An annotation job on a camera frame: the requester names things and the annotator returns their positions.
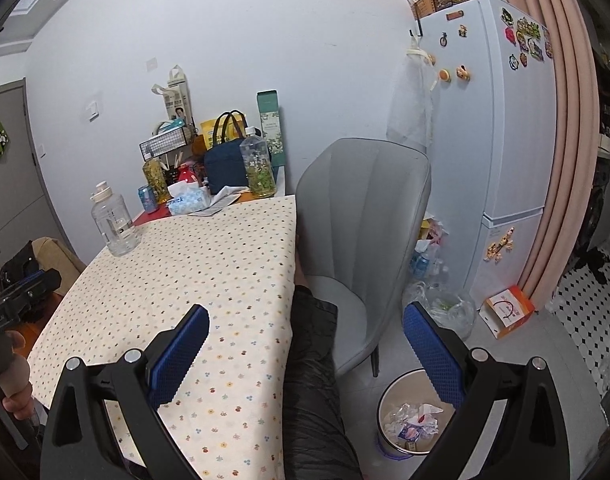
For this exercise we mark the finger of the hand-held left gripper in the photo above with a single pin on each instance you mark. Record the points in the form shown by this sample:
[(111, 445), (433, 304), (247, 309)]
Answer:
[(37, 282)]

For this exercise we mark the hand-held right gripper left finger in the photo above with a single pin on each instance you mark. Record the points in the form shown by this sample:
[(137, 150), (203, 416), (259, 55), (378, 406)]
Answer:
[(180, 350)]

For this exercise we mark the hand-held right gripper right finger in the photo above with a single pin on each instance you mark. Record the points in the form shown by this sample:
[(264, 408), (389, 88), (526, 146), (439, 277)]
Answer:
[(435, 355)]

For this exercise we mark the beige round waste bin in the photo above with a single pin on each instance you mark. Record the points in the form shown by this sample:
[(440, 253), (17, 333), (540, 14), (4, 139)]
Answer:
[(391, 399)]

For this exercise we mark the pile of wrappers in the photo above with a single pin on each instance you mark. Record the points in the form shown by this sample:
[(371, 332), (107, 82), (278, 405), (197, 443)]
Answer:
[(410, 420)]

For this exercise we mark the person's left hand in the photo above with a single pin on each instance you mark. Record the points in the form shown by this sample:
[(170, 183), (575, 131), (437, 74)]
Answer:
[(17, 390)]

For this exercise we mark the black bag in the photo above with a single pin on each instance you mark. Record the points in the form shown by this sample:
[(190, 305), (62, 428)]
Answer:
[(15, 265)]

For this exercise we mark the tan chair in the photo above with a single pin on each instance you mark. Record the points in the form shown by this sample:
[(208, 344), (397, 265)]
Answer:
[(60, 260)]

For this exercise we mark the clear bag of plastic bottles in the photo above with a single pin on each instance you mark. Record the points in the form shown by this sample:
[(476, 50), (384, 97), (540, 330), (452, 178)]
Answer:
[(450, 310)]

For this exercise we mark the cream dotted tablecloth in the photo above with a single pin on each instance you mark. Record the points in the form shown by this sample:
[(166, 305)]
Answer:
[(195, 270)]

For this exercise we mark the grey door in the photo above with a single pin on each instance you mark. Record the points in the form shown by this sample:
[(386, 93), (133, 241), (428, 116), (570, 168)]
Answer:
[(15, 200)]

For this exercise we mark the orange and white carton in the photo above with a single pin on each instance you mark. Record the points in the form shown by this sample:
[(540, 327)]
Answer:
[(510, 310)]

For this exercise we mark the plastic bottle with blue label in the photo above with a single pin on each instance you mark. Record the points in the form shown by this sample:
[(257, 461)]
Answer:
[(422, 266)]

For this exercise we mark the clear water jug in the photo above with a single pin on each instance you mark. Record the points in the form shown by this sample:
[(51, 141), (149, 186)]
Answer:
[(116, 225)]

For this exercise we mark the white plastic bag of packaging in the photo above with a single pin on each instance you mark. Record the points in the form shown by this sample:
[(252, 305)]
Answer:
[(432, 235)]

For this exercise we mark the person's leg in dark trousers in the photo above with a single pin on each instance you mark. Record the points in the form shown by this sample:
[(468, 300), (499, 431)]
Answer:
[(315, 385)]

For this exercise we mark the yellow figure magnets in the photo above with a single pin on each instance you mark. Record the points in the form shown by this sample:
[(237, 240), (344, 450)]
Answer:
[(500, 246)]

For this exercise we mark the blue drink can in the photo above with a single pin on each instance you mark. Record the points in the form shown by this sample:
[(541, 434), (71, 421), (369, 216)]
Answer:
[(148, 199)]

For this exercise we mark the soft tissue pack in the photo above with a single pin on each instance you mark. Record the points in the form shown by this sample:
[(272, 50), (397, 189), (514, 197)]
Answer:
[(187, 200)]

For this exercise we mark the white leaflet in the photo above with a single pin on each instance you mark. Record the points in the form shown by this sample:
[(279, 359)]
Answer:
[(220, 202)]

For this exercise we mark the grey upholstered chair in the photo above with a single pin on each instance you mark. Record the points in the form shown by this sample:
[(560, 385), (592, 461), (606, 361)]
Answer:
[(365, 210)]

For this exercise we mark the dark cloth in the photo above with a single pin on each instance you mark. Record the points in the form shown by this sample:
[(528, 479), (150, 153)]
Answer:
[(597, 262)]

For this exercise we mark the navy lunch bag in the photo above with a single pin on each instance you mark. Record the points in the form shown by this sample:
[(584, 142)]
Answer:
[(225, 167)]

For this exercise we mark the clear bottle with floral print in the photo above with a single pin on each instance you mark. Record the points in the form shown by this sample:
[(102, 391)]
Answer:
[(257, 170)]

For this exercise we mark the white refrigerator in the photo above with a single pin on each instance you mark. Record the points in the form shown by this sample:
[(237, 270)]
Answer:
[(475, 135)]

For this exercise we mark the white printed tote bag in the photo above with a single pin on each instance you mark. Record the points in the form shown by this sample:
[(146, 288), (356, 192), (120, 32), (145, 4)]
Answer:
[(177, 97)]

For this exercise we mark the hanging translucent plastic bag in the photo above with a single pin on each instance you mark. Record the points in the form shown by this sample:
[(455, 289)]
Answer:
[(410, 110)]

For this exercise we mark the tall green box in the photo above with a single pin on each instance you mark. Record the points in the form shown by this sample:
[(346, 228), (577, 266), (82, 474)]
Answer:
[(268, 120)]

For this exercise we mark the pink curtain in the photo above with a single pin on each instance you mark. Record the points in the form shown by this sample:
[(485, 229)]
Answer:
[(570, 135)]

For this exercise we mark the orange doughnut magnet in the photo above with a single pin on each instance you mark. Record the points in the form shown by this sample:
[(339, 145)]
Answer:
[(444, 75)]

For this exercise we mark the bicycle magnet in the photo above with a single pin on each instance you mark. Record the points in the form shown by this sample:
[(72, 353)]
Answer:
[(443, 38)]

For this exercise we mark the small bear magnet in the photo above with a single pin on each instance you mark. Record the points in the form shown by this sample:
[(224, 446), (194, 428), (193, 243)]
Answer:
[(463, 30)]

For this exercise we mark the cluster of colourful fridge magnets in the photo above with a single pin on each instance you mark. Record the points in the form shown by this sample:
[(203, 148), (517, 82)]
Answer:
[(527, 40)]

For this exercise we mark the brown wicker basket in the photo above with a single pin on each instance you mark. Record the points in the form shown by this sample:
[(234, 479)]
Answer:
[(425, 7)]

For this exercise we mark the white light switch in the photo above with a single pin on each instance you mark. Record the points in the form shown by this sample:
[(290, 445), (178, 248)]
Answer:
[(94, 110)]

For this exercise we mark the white wall socket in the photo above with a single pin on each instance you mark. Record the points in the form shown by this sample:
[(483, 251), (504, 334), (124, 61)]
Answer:
[(151, 64)]

